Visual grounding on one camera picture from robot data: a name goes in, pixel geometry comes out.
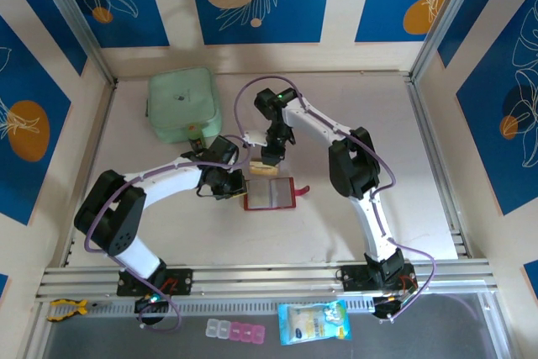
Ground aluminium corner post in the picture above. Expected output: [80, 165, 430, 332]
[409, 0, 491, 82]
[29, 0, 119, 85]

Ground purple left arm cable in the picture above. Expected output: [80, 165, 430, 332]
[85, 135, 250, 334]

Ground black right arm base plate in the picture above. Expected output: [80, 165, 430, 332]
[338, 264, 418, 293]

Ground small green bottle orange cap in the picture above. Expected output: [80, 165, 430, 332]
[187, 123, 208, 152]

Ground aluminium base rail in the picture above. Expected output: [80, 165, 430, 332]
[35, 258, 499, 305]

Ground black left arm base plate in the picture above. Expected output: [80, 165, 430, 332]
[116, 267, 194, 297]

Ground aluminium side rail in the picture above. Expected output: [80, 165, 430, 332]
[62, 77, 119, 268]
[403, 72, 471, 260]

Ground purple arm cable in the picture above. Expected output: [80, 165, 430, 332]
[233, 75, 438, 325]
[85, 135, 250, 334]

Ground slotted grey cable duct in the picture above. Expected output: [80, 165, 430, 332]
[87, 296, 375, 314]

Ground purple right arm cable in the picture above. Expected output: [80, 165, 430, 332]
[233, 75, 438, 325]

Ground blue white snack packet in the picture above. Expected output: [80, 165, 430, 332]
[277, 299, 352, 346]

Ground red leather card holder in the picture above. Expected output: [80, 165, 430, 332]
[242, 177, 311, 212]

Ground mint green zipper pouch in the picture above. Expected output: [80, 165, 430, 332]
[145, 66, 223, 145]

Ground pink clear pill organizer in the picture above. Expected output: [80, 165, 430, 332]
[205, 319, 266, 344]

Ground yellow black pliers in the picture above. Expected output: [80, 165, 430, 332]
[45, 298, 108, 322]

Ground small tan wooden block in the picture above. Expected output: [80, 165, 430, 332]
[248, 160, 279, 177]

